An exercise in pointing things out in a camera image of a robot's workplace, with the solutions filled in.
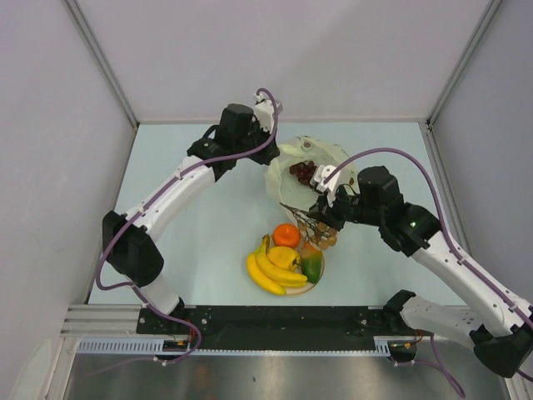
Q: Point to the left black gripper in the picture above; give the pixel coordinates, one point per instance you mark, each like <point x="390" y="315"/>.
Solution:
<point x="268" y="154"/>

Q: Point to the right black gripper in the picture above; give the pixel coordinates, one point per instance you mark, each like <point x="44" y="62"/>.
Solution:
<point x="321" y="212"/>

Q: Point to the red fake grape bunch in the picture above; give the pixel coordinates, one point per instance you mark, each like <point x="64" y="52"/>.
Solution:
<point x="303" y="172"/>

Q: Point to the brown fake grape bunch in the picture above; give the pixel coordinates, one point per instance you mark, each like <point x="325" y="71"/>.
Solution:
<point x="313" y="232"/>

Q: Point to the green fake fruit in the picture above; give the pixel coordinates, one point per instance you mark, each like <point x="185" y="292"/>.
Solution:
<point x="311" y="263"/>

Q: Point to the orange fake fruit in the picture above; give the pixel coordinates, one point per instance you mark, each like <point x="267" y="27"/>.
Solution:
<point x="286" y="235"/>

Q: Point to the yellow fake bell pepper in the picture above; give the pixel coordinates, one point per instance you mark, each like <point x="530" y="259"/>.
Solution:
<point x="286" y="258"/>

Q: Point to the cream plate with branch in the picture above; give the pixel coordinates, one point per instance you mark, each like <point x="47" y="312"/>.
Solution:
<point x="296" y="289"/>

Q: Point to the yellow fake banana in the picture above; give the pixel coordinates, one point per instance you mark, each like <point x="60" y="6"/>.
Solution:
<point x="266" y="275"/>

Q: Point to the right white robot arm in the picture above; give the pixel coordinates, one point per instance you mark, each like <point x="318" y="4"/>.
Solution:
<point x="498" y="326"/>

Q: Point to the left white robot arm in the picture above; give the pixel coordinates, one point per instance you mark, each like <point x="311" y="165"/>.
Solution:
<point x="130" y="239"/>

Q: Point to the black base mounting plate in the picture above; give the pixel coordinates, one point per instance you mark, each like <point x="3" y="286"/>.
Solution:
<point x="315" y="327"/>

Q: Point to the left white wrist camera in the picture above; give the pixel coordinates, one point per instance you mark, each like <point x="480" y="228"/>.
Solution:
<point x="264" y="111"/>

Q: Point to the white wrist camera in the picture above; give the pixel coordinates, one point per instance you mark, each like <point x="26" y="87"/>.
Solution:
<point x="264" y="111"/>
<point x="326" y="180"/>

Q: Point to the right corner aluminium post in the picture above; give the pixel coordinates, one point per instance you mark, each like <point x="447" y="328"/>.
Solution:
<point x="481" y="29"/>

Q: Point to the corner aluminium post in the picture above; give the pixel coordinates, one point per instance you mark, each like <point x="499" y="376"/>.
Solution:
<point x="94" y="48"/>
<point x="481" y="29"/>

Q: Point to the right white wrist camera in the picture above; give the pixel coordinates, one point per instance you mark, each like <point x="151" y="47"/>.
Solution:
<point x="326" y="180"/>

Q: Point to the left corner aluminium post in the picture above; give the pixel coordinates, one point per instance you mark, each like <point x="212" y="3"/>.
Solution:
<point x="94" y="48"/>

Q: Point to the white slotted cable duct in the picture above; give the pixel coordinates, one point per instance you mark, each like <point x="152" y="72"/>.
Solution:
<point x="369" y="347"/>

